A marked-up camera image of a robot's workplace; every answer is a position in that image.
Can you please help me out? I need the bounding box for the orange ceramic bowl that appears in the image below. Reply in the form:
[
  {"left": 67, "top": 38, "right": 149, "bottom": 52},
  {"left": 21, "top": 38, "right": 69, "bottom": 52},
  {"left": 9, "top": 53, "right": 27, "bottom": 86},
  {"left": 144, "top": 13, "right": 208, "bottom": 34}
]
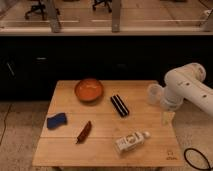
[{"left": 74, "top": 78, "right": 104, "bottom": 102}]

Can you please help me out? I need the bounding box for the black white striped box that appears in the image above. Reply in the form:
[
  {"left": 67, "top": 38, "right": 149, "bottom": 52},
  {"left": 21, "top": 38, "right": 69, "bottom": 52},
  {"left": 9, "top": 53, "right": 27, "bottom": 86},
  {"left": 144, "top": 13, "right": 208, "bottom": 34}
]
[{"left": 110, "top": 95, "right": 129, "bottom": 117}]

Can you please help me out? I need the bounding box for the grey metal post right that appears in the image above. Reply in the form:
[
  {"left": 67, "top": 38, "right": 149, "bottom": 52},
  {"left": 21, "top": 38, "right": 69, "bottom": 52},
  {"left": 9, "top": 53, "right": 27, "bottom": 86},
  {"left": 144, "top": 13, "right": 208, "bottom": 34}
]
[{"left": 202, "top": 9, "right": 213, "bottom": 32}]

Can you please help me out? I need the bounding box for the grey metal post left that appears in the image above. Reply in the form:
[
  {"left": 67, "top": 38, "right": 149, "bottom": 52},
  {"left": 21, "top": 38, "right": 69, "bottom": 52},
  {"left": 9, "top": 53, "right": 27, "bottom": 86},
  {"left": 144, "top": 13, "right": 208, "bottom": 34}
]
[{"left": 44, "top": 0, "right": 61, "bottom": 33}]

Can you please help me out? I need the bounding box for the black office chair left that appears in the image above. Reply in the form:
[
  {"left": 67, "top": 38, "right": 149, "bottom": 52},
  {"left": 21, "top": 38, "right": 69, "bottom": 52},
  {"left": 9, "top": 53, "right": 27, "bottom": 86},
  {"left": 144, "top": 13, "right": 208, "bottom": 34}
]
[{"left": 24, "top": 0, "right": 61, "bottom": 21}]

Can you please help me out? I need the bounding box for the black cable on floor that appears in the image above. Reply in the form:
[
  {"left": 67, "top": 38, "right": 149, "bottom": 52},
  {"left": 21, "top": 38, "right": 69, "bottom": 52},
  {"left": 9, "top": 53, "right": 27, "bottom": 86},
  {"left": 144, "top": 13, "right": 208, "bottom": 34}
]
[{"left": 183, "top": 147, "right": 212, "bottom": 171}]

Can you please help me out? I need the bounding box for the grey metal post middle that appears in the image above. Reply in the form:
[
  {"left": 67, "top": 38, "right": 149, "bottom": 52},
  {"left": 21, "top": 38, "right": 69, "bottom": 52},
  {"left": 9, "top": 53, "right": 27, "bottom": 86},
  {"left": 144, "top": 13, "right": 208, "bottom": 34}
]
[{"left": 112, "top": 0, "right": 121, "bottom": 32}]

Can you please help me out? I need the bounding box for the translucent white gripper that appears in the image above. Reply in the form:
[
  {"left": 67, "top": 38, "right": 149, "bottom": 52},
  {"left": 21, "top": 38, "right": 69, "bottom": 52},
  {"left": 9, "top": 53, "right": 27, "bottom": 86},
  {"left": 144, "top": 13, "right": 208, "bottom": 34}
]
[{"left": 147, "top": 83, "right": 175, "bottom": 125}]

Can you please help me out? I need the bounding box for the black office chair right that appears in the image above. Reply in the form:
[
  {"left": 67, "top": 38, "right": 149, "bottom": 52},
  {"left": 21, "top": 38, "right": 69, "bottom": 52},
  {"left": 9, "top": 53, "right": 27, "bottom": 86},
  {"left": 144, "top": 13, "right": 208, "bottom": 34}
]
[{"left": 92, "top": 0, "right": 113, "bottom": 14}]

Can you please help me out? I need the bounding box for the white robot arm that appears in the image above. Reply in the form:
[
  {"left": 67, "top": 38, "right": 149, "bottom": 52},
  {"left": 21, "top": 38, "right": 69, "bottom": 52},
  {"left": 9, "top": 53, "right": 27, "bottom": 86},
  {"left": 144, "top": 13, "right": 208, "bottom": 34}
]
[{"left": 147, "top": 63, "right": 213, "bottom": 123}]

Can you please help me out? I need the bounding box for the blue sponge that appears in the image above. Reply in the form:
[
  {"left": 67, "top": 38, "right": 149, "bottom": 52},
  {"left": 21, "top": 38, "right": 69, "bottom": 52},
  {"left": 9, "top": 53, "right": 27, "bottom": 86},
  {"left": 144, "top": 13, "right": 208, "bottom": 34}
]
[{"left": 47, "top": 113, "right": 67, "bottom": 129}]

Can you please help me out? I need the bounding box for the wooden table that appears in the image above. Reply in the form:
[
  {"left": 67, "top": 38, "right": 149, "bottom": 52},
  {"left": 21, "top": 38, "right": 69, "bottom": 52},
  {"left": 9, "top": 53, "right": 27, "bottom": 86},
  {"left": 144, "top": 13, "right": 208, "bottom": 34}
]
[{"left": 33, "top": 81, "right": 183, "bottom": 167}]

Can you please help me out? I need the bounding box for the white plastic bottle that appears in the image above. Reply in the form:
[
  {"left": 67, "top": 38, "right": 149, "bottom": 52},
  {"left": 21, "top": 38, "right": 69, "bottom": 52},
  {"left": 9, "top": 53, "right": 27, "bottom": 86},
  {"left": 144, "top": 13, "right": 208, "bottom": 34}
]
[{"left": 115, "top": 131, "right": 151, "bottom": 154}]

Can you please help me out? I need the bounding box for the grey metal post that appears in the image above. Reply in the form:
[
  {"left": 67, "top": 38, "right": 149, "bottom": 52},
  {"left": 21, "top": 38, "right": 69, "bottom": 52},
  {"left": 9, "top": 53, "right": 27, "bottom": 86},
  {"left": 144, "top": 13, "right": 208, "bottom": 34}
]
[
  {"left": 202, "top": 9, "right": 213, "bottom": 32},
  {"left": 44, "top": 0, "right": 61, "bottom": 33},
  {"left": 112, "top": 0, "right": 121, "bottom": 32}
]

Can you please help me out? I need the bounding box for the thin dark floor cable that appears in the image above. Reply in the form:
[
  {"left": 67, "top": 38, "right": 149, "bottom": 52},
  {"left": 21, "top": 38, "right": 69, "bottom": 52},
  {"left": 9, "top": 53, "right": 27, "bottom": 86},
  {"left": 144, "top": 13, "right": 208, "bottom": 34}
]
[{"left": 0, "top": 103, "right": 13, "bottom": 145}]

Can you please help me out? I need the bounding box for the black office chair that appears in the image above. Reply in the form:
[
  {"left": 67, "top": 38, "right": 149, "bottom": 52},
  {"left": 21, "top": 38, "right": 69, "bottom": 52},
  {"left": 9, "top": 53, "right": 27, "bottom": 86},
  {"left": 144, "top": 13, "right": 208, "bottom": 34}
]
[
  {"left": 24, "top": 0, "right": 61, "bottom": 21},
  {"left": 92, "top": 0, "right": 113, "bottom": 14}
]

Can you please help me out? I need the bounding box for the brown chocolate bar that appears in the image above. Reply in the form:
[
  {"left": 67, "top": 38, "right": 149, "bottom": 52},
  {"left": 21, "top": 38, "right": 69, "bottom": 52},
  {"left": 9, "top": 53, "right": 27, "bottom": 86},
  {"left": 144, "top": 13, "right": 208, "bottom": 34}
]
[{"left": 76, "top": 121, "right": 92, "bottom": 144}]

